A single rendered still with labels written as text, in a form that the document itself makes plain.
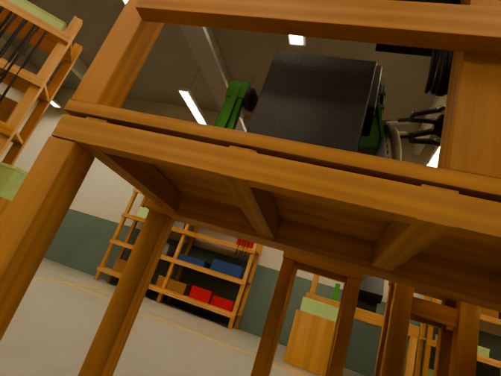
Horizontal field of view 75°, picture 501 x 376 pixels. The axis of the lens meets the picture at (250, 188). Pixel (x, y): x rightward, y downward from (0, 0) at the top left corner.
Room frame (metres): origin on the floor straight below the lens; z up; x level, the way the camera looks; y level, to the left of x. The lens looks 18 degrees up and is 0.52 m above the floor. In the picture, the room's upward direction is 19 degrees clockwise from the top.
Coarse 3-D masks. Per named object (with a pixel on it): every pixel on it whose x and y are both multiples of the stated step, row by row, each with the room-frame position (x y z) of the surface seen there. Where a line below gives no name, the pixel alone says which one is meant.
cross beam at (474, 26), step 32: (160, 0) 0.76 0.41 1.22; (192, 0) 0.73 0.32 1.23; (224, 0) 0.70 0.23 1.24; (256, 0) 0.68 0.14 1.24; (288, 0) 0.65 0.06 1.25; (320, 0) 0.63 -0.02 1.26; (352, 0) 0.61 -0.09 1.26; (384, 0) 0.59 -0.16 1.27; (288, 32) 0.69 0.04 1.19; (320, 32) 0.65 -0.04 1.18; (352, 32) 0.62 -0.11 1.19; (384, 32) 0.59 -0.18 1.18; (416, 32) 0.57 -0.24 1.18; (448, 32) 0.54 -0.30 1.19; (480, 32) 0.53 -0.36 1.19
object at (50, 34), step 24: (0, 0) 2.21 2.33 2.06; (24, 0) 2.34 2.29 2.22; (0, 24) 2.59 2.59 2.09; (24, 24) 2.30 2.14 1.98; (48, 24) 2.35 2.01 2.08; (72, 24) 2.43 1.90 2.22; (24, 48) 2.33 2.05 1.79; (48, 48) 2.73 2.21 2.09; (72, 48) 2.83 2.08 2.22; (0, 72) 2.31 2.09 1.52; (24, 72) 2.36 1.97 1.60; (48, 72) 2.45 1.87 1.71; (0, 96) 2.45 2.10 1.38; (24, 96) 2.43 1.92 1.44; (48, 96) 2.84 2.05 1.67; (0, 120) 2.49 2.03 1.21; (0, 144) 2.44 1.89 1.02; (24, 144) 2.87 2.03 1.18
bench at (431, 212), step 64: (64, 128) 0.84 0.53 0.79; (128, 128) 0.79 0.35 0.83; (192, 128) 0.74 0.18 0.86; (64, 192) 0.87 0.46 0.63; (192, 192) 1.28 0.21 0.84; (256, 192) 0.80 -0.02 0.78; (320, 192) 0.64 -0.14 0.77; (384, 192) 0.61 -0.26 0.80; (448, 192) 0.58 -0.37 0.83; (0, 256) 0.84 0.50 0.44; (384, 256) 0.94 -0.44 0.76; (448, 256) 1.00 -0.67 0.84; (0, 320) 0.88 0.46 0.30; (128, 320) 1.44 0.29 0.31
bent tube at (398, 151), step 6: (384, 120) 0.95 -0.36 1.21; (390, 120) 0.94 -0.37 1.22; (384, 126) 0.96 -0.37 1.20; (390, 126) 0.92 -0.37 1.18; (384, 132) 0.97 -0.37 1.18; (390, 132) 0.89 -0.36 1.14; (396, 132) 0.88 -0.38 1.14; (390, 138) 0.89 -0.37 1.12; (396, 138) 0.87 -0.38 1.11; (396, 144) 0.87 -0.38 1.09; (396, 150) 0.88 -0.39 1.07; (396, 156) 0.88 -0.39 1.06
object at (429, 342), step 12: (432, 300) 5.21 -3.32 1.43; (492, 312) 5.00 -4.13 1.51; (420, 324) 5.67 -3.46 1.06; (420, 336) 5.62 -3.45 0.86; (420, 348) 5.61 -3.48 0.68; (480, 348) 5.04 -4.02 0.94; (420, 360) 5.61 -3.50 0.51; (480, 360) 4.96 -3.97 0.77; (492, 360) 4.91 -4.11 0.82; (432, 372) 5.33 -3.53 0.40
